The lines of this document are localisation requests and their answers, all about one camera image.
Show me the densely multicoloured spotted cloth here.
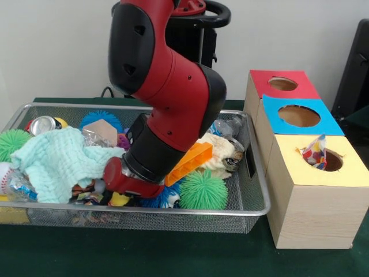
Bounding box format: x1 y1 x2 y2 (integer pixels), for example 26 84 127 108
75 192 104 205

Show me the crushed silver drink can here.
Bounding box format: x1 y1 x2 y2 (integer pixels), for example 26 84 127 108
28 115 63 136

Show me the purple spiky rubber ball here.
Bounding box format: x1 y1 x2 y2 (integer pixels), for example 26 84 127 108
118 133 130 151

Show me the white cloth with coloured shapes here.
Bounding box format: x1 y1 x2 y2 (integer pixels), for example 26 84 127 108
302 133 328 170

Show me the shallow mesh bin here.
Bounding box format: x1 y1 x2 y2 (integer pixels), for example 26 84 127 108
0 102 272 234

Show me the black cable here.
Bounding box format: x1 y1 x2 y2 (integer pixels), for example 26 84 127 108
100 85 115 99

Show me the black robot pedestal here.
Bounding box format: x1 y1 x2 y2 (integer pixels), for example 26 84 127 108
165 0 231 70

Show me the cream knitted cloth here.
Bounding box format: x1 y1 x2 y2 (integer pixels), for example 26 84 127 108
197 132 246 178

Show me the dark green table cloth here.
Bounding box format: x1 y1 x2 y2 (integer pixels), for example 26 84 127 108
0 97 369 277
344 105 369 126

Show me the mint green cloth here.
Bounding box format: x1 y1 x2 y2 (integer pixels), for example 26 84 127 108
10 126 126 204

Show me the wooden box with three holes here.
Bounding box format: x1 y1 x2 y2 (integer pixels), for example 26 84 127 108
243 69 369 249

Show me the green spiky rubber ball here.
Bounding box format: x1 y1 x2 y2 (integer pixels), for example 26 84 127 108
0 129 32 162
179 169 228 211

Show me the blue furry toy with eyes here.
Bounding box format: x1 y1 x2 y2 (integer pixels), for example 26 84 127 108
141 184 181 209

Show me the blue spiky rubber ball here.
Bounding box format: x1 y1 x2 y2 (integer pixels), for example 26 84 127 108
79 109 123 133

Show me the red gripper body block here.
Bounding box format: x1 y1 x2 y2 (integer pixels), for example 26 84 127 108
103 157 171 200

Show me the orange plastic block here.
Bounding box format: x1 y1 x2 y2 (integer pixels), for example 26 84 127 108
164 143 213 187

